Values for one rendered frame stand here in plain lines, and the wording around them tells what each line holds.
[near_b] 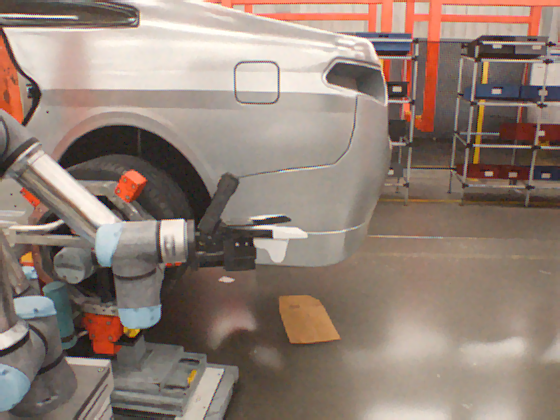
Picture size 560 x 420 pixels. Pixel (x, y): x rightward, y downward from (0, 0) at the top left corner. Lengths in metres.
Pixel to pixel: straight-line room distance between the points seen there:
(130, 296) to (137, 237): 0.11
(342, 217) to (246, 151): 0.45
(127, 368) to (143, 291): 1.42
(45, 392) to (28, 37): 1.45
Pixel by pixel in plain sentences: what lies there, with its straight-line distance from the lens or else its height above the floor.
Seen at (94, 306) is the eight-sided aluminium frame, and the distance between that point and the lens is 1.95.
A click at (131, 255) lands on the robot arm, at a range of 0.78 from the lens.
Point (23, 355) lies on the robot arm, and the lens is 0.94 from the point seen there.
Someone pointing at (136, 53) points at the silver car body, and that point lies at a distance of 1.85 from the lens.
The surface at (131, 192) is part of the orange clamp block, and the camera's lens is 1.68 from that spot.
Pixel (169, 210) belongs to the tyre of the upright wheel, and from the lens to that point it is 1.76.
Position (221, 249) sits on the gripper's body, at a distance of 0.79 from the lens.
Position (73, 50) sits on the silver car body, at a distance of 1.99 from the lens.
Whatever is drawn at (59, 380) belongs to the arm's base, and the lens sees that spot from 1.11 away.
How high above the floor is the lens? 1.49
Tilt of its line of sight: 17 degrees down
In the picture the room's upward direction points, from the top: straight up
